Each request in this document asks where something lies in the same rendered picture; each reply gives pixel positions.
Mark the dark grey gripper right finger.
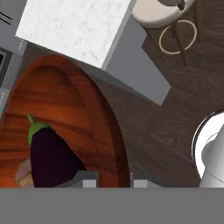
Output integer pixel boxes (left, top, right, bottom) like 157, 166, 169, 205
130, 171, 165, 189

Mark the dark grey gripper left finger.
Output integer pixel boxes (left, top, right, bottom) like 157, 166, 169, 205
54, 170, 100, 189

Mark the purple eggplant with green stem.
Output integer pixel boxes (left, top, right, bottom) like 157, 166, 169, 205
26, 113, 88, 189

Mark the tan chicken drumstick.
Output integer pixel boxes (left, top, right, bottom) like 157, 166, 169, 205
14, 157, 36, 189

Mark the white round object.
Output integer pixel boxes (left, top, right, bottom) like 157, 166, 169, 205
191, 108, 224, 189

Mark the brown wooden plate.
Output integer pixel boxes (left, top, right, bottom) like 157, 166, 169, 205
0, 53, 131, 189

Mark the grey cabinet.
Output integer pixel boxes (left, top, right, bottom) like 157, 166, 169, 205
0, 0, 29, 117

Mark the white marble kitchen island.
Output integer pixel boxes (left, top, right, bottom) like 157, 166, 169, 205
15, 0, 172, 107

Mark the beige round stool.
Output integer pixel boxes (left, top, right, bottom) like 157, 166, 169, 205
130, 0, 203, 67

